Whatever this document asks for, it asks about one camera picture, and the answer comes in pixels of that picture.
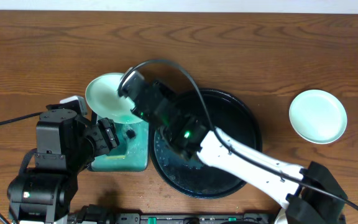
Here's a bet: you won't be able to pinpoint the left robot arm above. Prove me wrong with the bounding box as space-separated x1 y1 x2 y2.
7 109 119 223

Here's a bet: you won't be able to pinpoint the black round tray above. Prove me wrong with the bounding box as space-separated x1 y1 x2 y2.
149 88 262 198

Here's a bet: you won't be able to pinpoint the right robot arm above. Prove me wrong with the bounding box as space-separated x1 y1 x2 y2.
120 81 347 223

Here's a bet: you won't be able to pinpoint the mint plate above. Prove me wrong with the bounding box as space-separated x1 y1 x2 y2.
85 73 142 124
288 90 347 144

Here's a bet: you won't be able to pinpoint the green yellow sponge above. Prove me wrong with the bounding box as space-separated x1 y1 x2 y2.
106 154 126 160

